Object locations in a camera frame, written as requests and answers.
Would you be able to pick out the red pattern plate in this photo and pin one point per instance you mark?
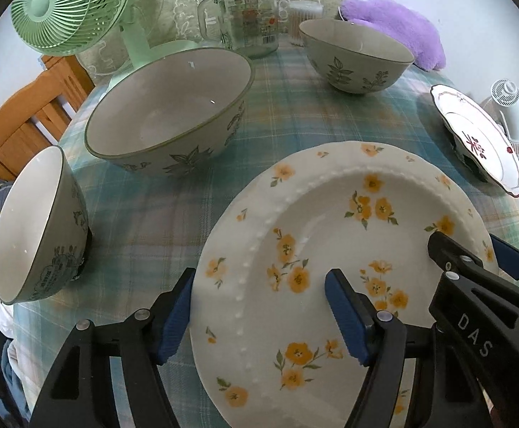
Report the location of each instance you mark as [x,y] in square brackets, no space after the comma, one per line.
[469,129]

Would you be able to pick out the flower pattern bowl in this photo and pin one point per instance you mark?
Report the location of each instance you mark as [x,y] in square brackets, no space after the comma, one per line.
[32,223]

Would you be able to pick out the glass jar with black lid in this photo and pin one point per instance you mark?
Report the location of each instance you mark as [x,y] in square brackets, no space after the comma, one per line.
[246,18]

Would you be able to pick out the yellow flower plate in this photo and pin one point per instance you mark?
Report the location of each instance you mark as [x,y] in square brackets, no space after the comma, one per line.
[313,214]

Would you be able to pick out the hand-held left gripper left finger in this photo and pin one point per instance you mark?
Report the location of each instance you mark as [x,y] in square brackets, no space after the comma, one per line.
[177,321]

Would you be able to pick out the purple plush toy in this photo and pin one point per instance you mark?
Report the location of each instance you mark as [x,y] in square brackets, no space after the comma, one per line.
[398,26]

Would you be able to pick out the large leaf pattern bowl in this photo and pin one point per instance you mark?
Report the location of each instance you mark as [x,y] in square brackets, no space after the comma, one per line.
[174,111]

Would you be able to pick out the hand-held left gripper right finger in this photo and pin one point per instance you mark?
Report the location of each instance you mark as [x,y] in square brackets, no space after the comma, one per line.
[346,316]

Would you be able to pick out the wooden chair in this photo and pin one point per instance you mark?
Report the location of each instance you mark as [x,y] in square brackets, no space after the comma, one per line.
[14,129]

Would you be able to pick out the cotton swab container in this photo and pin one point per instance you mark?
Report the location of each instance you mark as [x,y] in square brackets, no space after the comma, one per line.
[304,18]

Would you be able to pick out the green desk fan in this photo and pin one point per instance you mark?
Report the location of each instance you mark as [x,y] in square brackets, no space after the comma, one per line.
[63,13]

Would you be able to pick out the white fan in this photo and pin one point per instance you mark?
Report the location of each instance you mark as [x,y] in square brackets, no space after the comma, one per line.
[516,116]

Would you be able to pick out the small leaf pattern bowl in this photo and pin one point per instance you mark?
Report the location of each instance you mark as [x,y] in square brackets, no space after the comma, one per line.
[353,44]

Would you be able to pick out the plaid tablecloth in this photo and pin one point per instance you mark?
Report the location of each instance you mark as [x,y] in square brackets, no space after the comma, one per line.
[161,214]

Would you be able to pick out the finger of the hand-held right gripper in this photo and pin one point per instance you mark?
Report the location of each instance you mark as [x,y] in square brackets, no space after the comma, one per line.
[447,249]
[511,258]

